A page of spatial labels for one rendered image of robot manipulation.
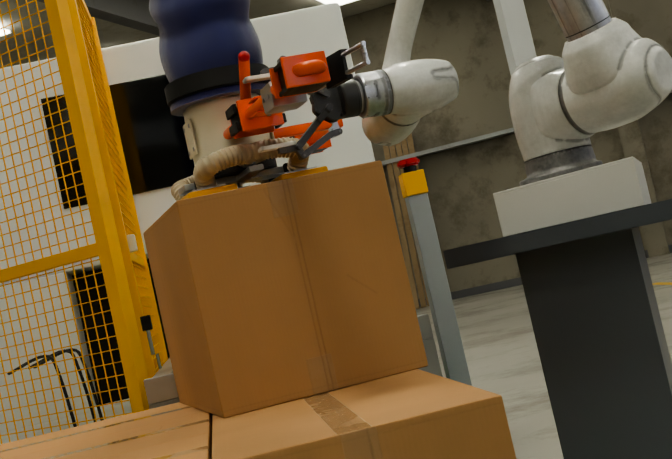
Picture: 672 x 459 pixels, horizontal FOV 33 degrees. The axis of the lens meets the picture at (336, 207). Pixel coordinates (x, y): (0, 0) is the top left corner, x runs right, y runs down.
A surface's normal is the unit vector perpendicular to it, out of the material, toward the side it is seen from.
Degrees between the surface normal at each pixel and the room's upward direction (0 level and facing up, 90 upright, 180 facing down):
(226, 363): 90
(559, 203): 90
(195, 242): 90
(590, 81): 105
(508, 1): 90
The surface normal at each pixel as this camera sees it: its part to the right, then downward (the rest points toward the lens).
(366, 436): 0.11, -0.08
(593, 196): -0.31, 0.01
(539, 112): -0.71, 0.13
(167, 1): -0.59, -0.26
